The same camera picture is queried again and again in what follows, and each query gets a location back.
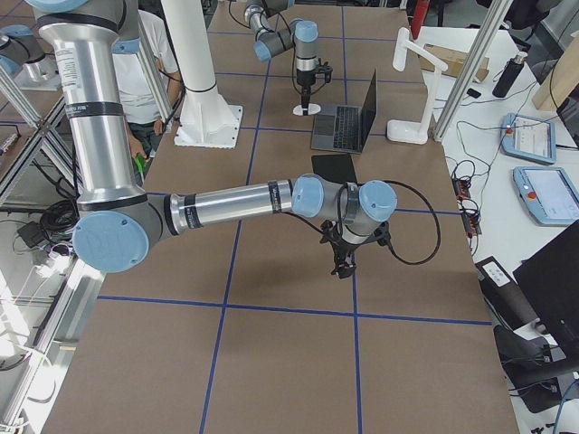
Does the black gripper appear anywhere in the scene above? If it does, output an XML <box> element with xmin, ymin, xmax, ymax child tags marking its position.
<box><xmin>330</xmin><ymin>240</ymin><xmax>360</xmax><ymax>278</ymax></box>
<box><xmin>296</xmin><ymin>69</ymin><xmax>316</xmax><ymax>113</ymax></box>

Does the white computer mouse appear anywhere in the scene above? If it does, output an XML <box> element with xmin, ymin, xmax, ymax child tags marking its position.
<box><xmin>293</xmin><ymin>103</ymin><xmax>321</xmax><ymax>117</ymax></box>

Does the grey laptop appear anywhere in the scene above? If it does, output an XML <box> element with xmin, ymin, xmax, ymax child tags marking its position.
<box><xmin>310</xmin><ymin>71</ymin><xmax>377</xmax><ymax>154</ymax></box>

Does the black mouse pad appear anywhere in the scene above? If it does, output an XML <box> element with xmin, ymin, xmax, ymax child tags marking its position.
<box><xmin>311</xmin><ymin>154</ymin><xmax>357</xmax><ymax>184</ymax></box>

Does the white desk lamp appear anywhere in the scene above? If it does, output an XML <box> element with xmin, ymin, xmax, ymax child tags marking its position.
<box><xmin>385</xmin><ymin>27</ymin><xmax>448</xmax><ymax>145</ymax></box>

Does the black power strip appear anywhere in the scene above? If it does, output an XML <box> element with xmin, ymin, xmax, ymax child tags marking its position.
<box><xmin>452</xmin><ymin>178</ymin><xmax>481</xmax><ymax>238</ymax></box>

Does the red fire extinguisher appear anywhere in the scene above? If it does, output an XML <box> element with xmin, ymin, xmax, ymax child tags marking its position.
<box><xmin>410</xmin><ymin>0</ymin><xmax>430</xmax><ymax>40</ymax></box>

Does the cardboard box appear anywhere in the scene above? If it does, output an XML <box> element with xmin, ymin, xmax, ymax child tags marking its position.
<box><xmin>423</xmin><ymin>44</ymin><xmax>489</xmax><ymax>82</ymax></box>

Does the person in white shirt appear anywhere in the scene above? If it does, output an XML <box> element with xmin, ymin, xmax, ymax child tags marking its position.
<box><xmin>112</xmin><ymin>10</ymin><xmax>181</xmax><ymax>159</ymax></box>

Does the black water bottle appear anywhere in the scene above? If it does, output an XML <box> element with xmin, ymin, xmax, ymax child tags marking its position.
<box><xmin>492</xmin><ymin>52</ymin><xmax>527</xmax><ymax>98</ymax></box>

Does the black monitor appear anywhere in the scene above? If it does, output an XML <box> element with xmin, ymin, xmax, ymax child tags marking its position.
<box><xmin>514</xmin><ymin>222</ymin><xmax>578</xmax><ymax>353</ymax></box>

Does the lower teach pendant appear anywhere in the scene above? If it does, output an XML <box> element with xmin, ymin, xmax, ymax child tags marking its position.
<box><xmin>512</xmin><ymin>166</ymin><xmax>578</xmax><ymax>226</ymax></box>

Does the teach pendant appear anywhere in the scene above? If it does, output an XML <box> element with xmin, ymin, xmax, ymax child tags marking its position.
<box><xmin>512</xmin><ymin>166</ymin><xmax>578</xmax><ymax>226</ymax></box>
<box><xmin>499</xmin><ymin>113</ymin><xmax>556</xmax><ymax>165</ymax></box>

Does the upper teach pendant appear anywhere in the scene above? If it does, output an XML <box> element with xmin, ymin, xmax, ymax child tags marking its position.
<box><xmin>499</xmin><ymin>113</ymin><xmax>556</xmax><ymax>165</ymax></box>

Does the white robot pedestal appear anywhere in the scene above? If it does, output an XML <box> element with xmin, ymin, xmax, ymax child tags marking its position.
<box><xmin>162</xmin><ymin>0</ymin><xmax>242</xmax><ymax>149</ymax></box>

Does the aluminium frame post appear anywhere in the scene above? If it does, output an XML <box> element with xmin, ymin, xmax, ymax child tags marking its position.
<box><xmin>433</xmin><ymin>0</ymin><xmax>513</xmax><ymax>142</ymax></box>

